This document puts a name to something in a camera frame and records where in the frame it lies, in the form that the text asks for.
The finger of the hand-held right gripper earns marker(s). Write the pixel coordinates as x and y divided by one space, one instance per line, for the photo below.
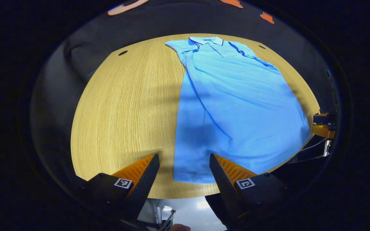
322 131
323 119

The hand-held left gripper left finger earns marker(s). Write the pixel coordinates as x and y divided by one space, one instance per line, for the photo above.
146 183

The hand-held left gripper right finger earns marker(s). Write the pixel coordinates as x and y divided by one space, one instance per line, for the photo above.
223 186

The light blue T-shirt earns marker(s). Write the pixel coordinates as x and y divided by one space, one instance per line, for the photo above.
236 106

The white table leg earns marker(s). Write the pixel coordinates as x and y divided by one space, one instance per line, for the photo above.
158 210

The grey metal rod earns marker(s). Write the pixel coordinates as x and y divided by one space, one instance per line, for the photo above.
169 219

